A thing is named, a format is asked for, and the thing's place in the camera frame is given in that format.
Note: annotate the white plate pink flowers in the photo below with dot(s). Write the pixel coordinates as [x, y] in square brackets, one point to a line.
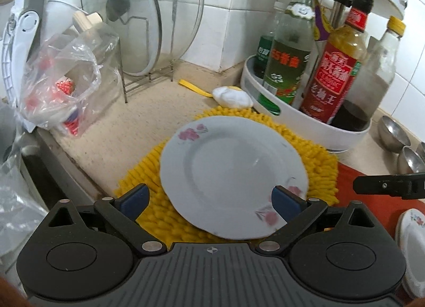
[229, 174]

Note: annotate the yellow cap glass bottle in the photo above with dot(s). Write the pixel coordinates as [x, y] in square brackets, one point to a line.
[375, 87]

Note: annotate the red cloth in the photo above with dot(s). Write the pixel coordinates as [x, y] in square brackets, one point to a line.
[365, 207]

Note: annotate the metal lid rack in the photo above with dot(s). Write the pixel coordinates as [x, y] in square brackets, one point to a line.
[174, 44]

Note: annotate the green glass bottle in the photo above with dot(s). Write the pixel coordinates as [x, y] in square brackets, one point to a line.
[264, 54]

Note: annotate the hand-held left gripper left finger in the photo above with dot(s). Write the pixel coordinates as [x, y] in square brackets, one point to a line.
[134, 201]

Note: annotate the white kitchen appliance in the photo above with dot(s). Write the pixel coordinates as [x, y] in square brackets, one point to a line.
[20, 44]

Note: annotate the crumpled clear plastic bag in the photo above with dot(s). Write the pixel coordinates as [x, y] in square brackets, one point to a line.
[16, 194]

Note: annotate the white rotating condiment rack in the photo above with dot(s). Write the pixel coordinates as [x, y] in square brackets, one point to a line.
[332, 137]

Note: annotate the stainless steel bowl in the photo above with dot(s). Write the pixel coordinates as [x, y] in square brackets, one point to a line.
[411, 160]
[393, 134]

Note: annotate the clear bottle green label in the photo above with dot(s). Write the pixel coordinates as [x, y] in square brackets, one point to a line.
[285, 71]

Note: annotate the yellow chenille mat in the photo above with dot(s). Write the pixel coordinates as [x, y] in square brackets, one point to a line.
[149, 170]

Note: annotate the red label sauce bottle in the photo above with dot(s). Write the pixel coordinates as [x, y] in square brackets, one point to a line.
[328, 81]

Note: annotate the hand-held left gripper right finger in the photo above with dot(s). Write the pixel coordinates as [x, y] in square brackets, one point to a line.
[285, 202]

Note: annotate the purple white packet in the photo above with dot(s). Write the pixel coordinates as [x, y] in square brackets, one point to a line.
[322, 31]

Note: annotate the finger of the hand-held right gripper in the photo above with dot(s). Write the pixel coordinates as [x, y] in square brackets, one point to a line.
[381, 185]

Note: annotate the white plate colourful flower rim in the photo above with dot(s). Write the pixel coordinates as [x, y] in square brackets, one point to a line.
[413, 219]

